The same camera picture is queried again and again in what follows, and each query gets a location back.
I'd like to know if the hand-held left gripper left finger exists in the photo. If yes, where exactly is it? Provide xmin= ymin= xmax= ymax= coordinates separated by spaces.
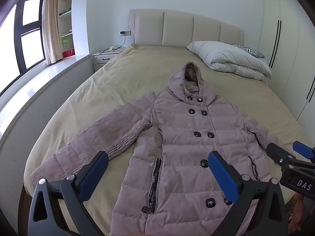
xmin=28 ymin=151 xmax=109 ymax=236

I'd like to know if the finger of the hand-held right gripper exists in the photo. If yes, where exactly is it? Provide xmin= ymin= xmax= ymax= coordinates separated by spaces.
xmin=292 ymin=141 xmax=315 ymax=164
xmin=266 ymin=142 xmax=296 ymax=166

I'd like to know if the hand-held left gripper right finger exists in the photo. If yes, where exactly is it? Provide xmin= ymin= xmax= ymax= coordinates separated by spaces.
xmin=208 ymin=151 xmax=288 ymax=236

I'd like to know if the pink puffer coat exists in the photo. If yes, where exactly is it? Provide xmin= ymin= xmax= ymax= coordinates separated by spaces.
xmin=30 ymin=63 xmax=296 ymax=236

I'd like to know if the bed with beige cover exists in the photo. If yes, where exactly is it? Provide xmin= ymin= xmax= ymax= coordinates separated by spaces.
xmin=21 ymin=43 xmax=315 ymax=236

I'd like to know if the white wardrobe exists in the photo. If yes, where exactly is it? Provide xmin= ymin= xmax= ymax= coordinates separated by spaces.
xmin=257 ymin=0 xmax=315 ymax=133

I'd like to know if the white window bench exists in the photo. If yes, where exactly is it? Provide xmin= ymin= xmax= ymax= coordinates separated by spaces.
xmin=0 ymin=53 xmax=95 ymax=150

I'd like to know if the zebra print pillow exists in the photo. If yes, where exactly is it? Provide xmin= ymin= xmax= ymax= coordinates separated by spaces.
xmin=228 ymin=43 xmax=266 ymax=59

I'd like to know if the white folded pillow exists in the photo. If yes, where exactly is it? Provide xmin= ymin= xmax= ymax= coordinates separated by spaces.
xmin=186 ymin=41 xmax=272 ymax=83

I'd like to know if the white nightstand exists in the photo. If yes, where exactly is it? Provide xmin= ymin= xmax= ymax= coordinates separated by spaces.
xmin=93 ymin=47 xmax=126 ymax=73

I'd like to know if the black framed window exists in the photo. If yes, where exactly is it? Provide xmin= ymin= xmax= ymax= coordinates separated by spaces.
xmin=0 ymin=0 xmax=46 ymax=96

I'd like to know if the beige curtain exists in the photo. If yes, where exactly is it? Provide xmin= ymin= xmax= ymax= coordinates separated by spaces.
xmin=42 ymin=0 xmax=62 ymax=64

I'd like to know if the beige padded headboard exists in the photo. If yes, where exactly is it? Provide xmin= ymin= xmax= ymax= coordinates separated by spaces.
xmin=129 ymin=9 xmax=245 ymax=48

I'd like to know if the white shelf unit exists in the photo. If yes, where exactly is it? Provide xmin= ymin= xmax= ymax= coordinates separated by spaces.
xmin=57 ymin=0 xmax=75 ymax=59

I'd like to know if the black cable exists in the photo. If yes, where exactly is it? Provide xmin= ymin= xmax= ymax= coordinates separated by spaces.
xmin=99 ymin=35 xmax=126 ymax=54

